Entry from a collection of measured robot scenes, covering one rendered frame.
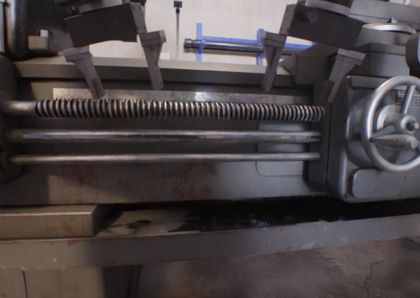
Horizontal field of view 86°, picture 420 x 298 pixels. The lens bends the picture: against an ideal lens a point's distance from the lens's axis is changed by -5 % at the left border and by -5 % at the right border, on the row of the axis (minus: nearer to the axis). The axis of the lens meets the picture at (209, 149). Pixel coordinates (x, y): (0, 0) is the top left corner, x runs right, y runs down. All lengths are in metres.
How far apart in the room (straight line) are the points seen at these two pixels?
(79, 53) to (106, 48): 3.58
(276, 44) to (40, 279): 0.73
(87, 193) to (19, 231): 0.17
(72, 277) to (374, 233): 0.75
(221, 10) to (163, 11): 0.92
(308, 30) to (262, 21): 4.02
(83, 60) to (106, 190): 0.33
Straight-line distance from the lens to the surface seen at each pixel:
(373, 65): 0.66
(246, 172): 0.69
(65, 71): 0.67
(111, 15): 0.48
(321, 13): 0.48
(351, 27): 0.51
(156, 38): 0.46
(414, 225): 0.82
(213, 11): 4.30
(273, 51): 0.47
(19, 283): 0.76
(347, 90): 0.62
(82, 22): 0.51
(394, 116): 0.61
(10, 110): 0.64
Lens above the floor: 0.69
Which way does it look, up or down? 6 degrees down
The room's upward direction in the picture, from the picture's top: 1 degrees clockwise
